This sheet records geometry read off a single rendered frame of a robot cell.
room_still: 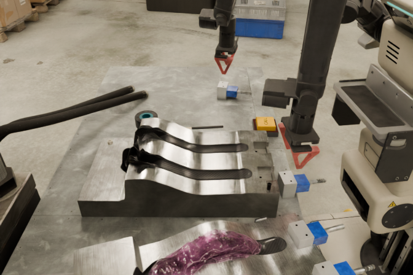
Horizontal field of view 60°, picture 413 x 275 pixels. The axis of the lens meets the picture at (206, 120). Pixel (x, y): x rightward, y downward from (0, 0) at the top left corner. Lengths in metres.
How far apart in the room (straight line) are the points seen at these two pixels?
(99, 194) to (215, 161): 0.31
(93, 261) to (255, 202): 0.40
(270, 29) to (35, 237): 3.59
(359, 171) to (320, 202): 1.03
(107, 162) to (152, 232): 0.24
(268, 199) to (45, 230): 0.56
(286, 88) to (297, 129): 0.11
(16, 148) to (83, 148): 1.57
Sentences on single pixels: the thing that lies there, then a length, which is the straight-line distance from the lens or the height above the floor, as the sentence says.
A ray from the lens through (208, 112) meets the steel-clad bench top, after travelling 1.33.
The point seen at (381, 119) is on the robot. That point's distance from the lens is 0.96.
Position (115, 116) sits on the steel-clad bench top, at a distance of 1.35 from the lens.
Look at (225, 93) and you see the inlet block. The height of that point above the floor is 0.83.
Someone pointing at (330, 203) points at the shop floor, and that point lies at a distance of 2.19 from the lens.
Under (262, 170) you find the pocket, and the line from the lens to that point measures 0.98.
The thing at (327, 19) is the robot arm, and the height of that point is 1.33.
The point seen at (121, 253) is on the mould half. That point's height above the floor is 0.91.
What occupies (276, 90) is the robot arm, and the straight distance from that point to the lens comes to 0.82.
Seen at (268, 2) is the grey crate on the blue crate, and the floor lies 0.30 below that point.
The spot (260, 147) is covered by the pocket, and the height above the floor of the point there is 0.87.
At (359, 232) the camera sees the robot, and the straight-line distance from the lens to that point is 1.71.
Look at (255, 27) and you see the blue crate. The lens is 4.20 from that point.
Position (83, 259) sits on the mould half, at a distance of 0.78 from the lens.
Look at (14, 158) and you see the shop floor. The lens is 2.67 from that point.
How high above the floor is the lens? 1.53
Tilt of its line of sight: 34 degrees down
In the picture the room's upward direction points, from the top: straight up
